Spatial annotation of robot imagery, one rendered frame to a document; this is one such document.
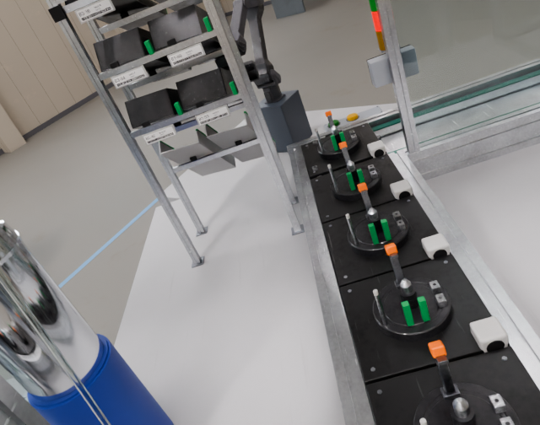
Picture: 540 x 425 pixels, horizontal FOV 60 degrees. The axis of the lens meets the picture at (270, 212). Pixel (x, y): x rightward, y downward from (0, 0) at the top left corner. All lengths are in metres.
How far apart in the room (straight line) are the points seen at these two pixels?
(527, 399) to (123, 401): 0.65
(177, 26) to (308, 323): 0.78
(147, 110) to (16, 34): 7.93
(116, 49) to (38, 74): 7.94
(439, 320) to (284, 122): 1.14
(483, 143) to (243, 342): 0.87
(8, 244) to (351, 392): 0.59
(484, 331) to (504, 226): 0.45
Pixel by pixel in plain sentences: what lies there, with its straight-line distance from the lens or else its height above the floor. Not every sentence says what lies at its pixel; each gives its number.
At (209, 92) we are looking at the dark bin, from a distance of 1.27.
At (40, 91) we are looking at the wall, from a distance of 9.17.
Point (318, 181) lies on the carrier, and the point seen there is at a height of 0.97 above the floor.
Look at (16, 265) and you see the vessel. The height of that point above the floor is 1.36.
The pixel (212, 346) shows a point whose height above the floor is 0.86.
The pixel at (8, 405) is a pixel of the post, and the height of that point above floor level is 1.36.
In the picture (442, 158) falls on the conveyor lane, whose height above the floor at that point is 0.91.
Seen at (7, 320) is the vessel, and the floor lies 1.30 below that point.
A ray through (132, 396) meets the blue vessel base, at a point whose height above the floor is 1.04.
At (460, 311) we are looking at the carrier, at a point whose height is 0.97.
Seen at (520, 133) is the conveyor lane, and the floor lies 0.91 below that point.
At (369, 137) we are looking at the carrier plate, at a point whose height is 0.97.
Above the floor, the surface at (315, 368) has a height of 0.86.
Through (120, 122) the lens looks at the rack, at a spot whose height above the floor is 1.35.
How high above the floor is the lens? 1.64
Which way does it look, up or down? 30 degrees down
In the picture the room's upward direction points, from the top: 23 degrees counter-clockwise
